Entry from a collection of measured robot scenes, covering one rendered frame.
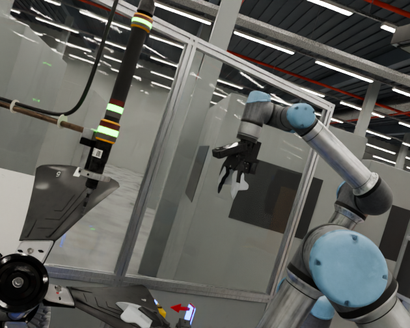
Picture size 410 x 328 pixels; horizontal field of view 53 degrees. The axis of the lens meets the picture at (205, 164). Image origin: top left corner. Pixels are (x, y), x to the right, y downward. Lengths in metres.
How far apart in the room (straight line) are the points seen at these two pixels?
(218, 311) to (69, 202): 1.24
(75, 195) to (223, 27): 4.53
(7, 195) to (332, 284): 0.93
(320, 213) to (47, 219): 3.01
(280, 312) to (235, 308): 1.28
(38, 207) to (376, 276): 0.76
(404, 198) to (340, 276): 4.03
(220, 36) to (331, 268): 4.80
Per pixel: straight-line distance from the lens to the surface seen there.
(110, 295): 1.06
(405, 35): 1.16
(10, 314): 0.91
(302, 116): 1.25
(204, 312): 2.08
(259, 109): 1.36
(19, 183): 1.33
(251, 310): 2.24
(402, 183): 4.70
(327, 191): 3.78
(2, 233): 1.25
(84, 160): 0.93
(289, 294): 0.89
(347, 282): 0.72
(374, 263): 0.73
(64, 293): 1.01
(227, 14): 5.47
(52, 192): 1.10
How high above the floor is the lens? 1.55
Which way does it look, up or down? level
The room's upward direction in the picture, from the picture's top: 17 degrees clockwise
